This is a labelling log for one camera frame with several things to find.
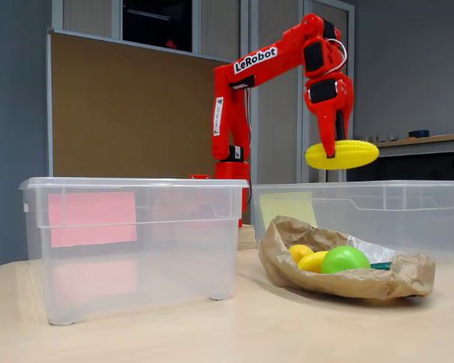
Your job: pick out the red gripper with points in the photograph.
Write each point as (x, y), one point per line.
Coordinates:
(327, 107)

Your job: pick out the yellow toy corn cob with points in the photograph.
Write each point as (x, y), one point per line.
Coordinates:
(355, 153)

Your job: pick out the yellow toy lemon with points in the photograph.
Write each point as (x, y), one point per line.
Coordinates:
(299, 252)

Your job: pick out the green toy apple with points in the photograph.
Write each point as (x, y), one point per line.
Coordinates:
(344, 260)

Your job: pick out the yellow toy banana bunch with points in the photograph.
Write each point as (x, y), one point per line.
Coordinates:
(312, 262)

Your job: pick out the dark green toy cucumber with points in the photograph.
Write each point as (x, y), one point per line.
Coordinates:
(382, 265)

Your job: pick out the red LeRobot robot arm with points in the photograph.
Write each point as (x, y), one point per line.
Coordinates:
(223, 87)

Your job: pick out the clear plastic bin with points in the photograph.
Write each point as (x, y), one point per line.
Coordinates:
(136, 272)
(420, 223)

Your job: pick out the beige tape roll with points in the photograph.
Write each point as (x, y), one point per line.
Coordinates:
(367, 137)

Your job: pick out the tall grey cabinet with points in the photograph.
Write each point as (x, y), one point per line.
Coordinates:
(280, 125)

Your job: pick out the blue tape roll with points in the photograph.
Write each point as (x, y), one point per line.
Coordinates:
(418, 133)

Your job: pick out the wooden top sideboard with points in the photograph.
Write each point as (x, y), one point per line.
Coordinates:
(420, 145)

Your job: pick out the yellow paper note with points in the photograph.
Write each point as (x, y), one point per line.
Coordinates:
(283, 206)

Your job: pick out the crumpled brown paper bag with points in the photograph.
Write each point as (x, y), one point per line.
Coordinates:
(344, 287)

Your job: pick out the brown cork pin board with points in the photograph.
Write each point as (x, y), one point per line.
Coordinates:
(136, 113)

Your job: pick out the dark window pane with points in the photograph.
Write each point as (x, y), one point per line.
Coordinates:
(155, 22)

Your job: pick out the pink paper note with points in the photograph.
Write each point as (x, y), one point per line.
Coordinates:
(91, 219)

